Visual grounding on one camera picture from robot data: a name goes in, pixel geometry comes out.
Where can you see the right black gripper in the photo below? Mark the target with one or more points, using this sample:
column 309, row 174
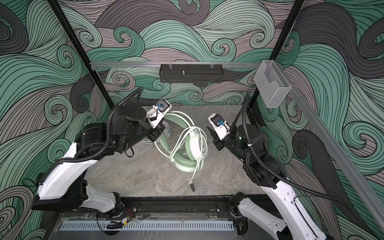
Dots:
column 222, row 144

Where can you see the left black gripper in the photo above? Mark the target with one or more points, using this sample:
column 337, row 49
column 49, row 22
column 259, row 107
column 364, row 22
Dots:
column 158, row 130

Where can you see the white over-ear headphones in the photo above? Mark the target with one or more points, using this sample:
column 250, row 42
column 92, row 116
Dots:
column 167, row 133

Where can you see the green over-ear headphones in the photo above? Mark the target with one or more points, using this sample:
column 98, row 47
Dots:
column 191, row 149

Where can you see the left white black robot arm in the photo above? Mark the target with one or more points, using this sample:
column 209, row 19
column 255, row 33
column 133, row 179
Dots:
column 63, row 187

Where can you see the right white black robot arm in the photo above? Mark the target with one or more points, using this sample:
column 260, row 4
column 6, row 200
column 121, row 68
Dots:
column 295, row 222

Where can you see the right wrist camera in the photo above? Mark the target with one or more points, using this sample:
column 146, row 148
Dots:
column 220, row 126

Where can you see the black perforated wall tray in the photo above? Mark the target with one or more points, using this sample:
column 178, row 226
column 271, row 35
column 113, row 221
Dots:
column 191, row 73

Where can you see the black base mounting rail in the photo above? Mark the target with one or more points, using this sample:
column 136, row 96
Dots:
column 213, row 206

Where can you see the clear plastic wall bin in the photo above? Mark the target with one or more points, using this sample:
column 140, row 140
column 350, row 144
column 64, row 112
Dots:
column 272, row 83

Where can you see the white slotted cable duct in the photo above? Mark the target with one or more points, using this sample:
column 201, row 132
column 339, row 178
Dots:
column 151, row 226

